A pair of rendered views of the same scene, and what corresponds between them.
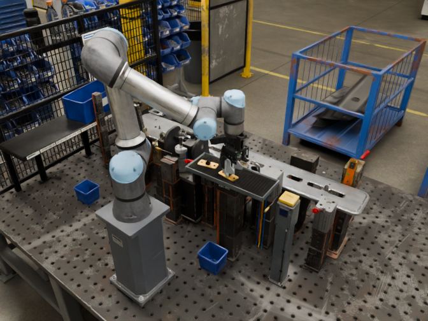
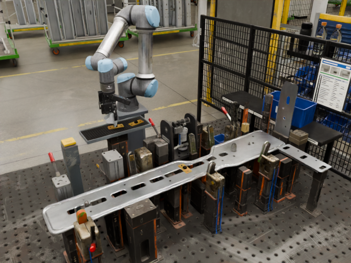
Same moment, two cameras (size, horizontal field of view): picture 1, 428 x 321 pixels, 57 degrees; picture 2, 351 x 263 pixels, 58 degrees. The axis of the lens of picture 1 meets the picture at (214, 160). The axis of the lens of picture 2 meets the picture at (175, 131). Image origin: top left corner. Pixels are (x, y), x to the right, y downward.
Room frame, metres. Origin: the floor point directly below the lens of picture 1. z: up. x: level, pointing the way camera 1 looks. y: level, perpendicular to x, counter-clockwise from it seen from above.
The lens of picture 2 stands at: (2.21, -1.38, 1.96)
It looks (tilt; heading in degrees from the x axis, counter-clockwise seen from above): 28 degrees down; 112
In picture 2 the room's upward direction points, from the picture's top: straight up
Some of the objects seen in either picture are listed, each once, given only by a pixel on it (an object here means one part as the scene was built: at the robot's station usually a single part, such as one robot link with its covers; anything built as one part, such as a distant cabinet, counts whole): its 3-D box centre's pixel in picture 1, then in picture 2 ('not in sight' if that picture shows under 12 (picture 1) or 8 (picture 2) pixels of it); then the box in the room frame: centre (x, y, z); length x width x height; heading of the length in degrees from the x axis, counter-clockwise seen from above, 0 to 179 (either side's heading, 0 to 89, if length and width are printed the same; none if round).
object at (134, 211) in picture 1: (131, 199); (127, 100); (1.17, 0.31, 1.15); 0.15 x 0.15 x 0.10
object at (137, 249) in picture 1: (137, 246); (130, 133); (1.17, 0.31, 0.90); 0.21 x 0.21 x 0.40; 51
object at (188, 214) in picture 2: not in sight; (183, 190); (1.72, -0.06, 0.84); 0.13 x 0.05 x 0.29; 145
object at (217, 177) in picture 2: not in sight; (213, 202); (1.91, -0.12, 0.87); 0.12 x 0.09 x 0.35; 145
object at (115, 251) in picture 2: (299, 206); (113, 222); (1.49, -0.42, 0.84); 0.17 x 0.06 x 0.29; 145
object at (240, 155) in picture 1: (234, 145); (107, 100); (1.29, -0.08, 1.32); 0.09 x 0.08 x 0.12; 44
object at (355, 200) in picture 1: (232, 155); (182, 171); (1.72, -0.09, 1.00); 1.38 x 0.22 x 0.02; 55
